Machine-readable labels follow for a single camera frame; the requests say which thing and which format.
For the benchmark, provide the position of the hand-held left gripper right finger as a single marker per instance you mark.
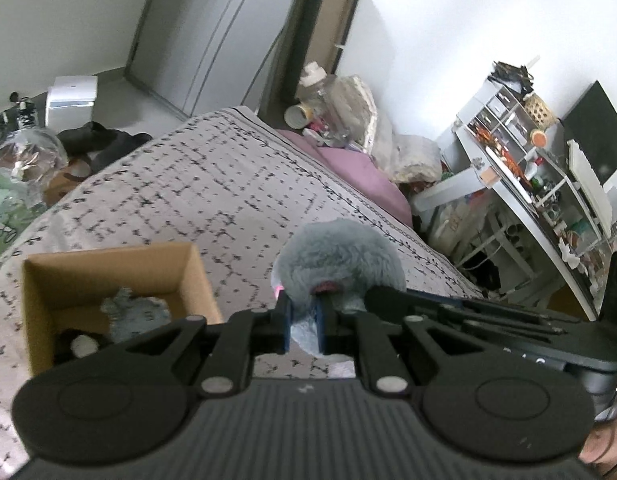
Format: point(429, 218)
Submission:
point(322, 325)

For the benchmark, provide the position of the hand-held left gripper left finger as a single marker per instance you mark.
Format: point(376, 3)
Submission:
point(285, 322)

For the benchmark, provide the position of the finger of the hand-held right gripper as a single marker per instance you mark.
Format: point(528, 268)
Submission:
point(388, 300)
point(488, 325)

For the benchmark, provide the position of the fluffy grey-blue plush ball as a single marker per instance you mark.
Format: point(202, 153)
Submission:
point(338, 260)

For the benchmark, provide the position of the grey plush toy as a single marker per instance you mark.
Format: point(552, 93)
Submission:
point(136, 315)

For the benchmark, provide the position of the cardboard box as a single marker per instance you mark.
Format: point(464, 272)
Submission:
point(113, 270)

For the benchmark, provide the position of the white round soft toy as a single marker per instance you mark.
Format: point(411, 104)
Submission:
point(84, 345)

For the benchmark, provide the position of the person's right hand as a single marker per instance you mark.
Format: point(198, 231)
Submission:
point(603, 445)

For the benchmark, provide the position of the white desk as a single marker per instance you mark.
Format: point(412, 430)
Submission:
point(528, 220)

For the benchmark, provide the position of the pink pillow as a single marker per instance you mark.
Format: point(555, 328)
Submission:
point(358, 170)

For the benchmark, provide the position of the cream crumpled bedding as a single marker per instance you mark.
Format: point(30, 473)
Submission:
point(388, 140)

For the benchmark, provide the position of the white keyboard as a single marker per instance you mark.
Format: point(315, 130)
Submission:
point(588, 177)

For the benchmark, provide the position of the orange round lid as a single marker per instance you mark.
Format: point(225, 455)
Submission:
point(538, 138)

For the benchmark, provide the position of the white desk organizer shelf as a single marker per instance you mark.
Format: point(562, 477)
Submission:
point(518, 125)

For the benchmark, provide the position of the paper cup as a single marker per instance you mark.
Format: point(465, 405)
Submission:
point(297, 115)

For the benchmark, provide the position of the black monitor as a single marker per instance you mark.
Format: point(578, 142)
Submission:
point(596, 130)

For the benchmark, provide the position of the woven basket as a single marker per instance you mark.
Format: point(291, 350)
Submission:
point(539, 110)

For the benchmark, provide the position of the clear jar with white lid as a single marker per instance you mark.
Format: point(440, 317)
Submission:
point(318, 85)

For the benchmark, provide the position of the black clothing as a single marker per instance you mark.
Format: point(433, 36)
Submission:
point(103, 142)

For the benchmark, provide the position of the green cloth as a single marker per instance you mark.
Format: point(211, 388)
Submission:
point(8, 210)

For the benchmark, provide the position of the grey door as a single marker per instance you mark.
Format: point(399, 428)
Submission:
point(208, 30)

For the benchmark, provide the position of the white air purifier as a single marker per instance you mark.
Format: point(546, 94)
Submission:
point(71, 102)

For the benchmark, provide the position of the clear plastic bag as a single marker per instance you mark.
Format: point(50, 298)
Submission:
point(23, 155)

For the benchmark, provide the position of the black camera gear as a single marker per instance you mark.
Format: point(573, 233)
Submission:
point(16, 110)

